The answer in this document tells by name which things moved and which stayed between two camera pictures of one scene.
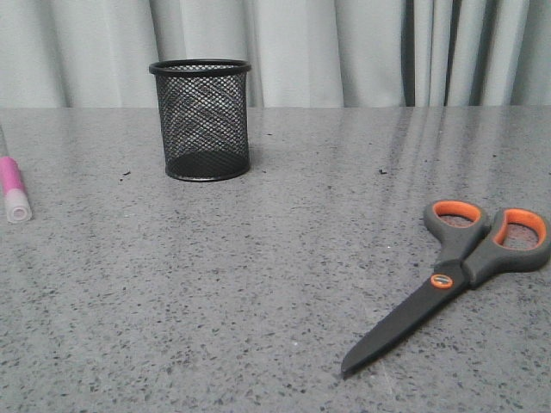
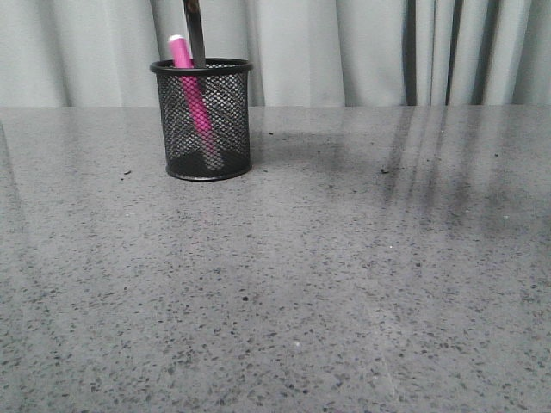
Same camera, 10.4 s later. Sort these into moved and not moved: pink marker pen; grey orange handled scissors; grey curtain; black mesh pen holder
Moved: pink marker pen; grey orange handled scissors
Not moved: black mesh pen holder; grey curtain
